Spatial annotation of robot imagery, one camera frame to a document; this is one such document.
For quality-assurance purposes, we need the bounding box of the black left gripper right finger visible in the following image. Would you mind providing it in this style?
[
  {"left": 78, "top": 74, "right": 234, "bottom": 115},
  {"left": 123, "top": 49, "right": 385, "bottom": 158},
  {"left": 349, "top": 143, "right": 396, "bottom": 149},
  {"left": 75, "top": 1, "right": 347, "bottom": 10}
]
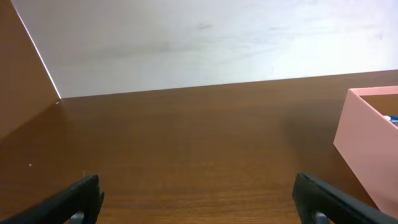
[{"left": 292, "top": 172, "right": 397, "bottom": 224}]

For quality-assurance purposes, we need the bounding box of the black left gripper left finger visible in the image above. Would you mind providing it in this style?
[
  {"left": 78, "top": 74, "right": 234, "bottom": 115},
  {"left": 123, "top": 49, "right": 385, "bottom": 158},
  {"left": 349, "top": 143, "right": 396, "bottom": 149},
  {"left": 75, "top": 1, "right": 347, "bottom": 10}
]
[{"left": 1, "top": 175, "right": 104, "bottom": 224}]

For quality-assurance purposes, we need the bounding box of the pink cardboard box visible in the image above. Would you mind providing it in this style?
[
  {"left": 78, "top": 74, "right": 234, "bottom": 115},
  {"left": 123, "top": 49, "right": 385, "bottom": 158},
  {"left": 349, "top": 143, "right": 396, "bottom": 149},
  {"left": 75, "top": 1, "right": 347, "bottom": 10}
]
[{"left": 333, "top": 86, "right": 397, "bottom": 218}]

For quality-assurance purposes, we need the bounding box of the red toy truck grey front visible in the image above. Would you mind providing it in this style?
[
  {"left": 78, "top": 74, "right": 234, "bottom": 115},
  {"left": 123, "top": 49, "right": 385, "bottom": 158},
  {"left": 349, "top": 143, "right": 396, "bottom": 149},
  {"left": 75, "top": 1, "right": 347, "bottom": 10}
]
[{"left": 383, "top": 115, "right": 398, "bottom": 126}]

